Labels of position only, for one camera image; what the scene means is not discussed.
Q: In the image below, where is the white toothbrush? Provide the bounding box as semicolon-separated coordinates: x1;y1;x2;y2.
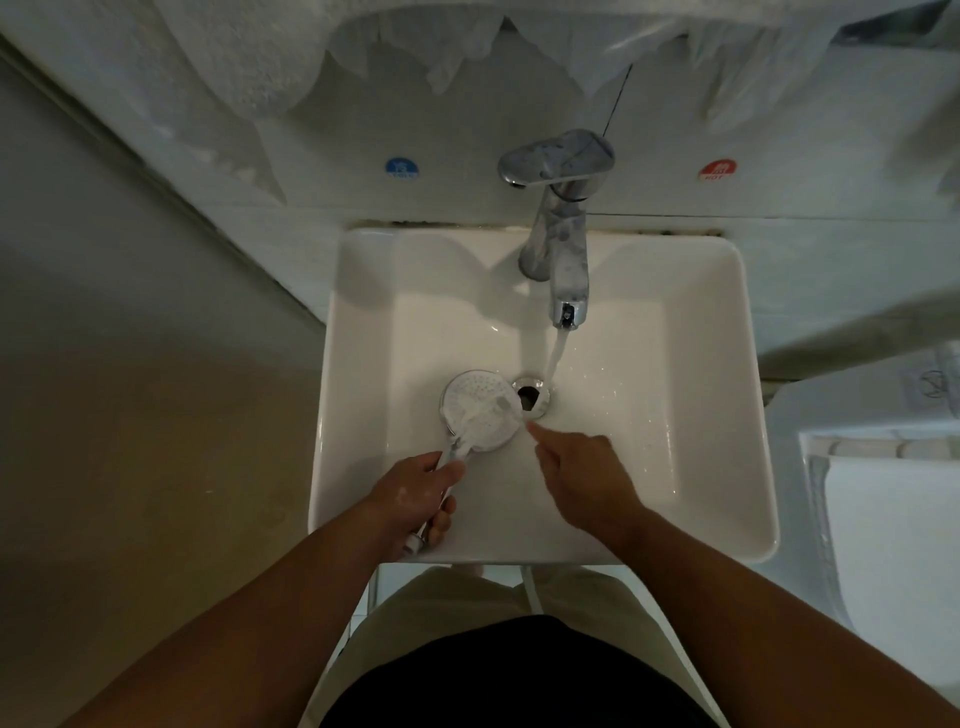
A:
491;395;538;433

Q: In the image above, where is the chrome sink faucet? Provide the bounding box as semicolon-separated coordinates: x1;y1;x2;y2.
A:
497;128;616;330

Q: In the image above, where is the black shirt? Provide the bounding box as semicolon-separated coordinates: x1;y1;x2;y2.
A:
320;616;718;728

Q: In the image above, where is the chrome shower head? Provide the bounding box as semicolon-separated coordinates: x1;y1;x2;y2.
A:
404;369;525;556

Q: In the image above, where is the person's right hand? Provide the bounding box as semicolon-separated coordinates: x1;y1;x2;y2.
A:
524;419;650;541

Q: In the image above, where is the person's left forearm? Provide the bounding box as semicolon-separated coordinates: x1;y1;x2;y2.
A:
63;502;395;728

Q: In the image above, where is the person's right forearm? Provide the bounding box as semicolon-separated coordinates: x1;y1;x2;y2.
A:
611;509;960;728

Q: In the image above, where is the white ceramic sink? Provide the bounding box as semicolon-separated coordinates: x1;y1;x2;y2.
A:
308;227;780;565

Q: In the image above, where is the thin black cord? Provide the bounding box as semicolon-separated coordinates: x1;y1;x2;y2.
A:
602;64;634;138

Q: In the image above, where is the person's left hand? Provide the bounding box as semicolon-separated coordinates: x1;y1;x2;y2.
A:
363;449;466;562

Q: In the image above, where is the white toilet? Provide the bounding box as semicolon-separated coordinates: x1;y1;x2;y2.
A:
764;348;960;676

